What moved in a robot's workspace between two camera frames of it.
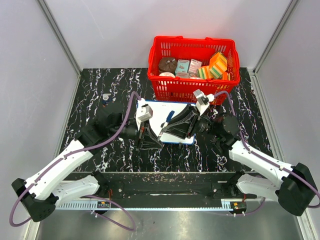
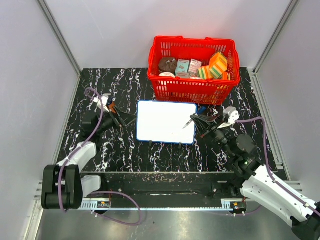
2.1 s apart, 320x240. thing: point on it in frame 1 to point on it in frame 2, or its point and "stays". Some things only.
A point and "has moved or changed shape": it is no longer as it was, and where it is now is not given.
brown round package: [167, 65] stays
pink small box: [194, 65] stays
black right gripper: [181, 125] to [206, 123]
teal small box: [182, 66] stays
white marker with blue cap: [169, 118] has moved or changed shape
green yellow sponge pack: [203, 72] stays
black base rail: [166, 189] stays
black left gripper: [150, 140] to [125, 118]
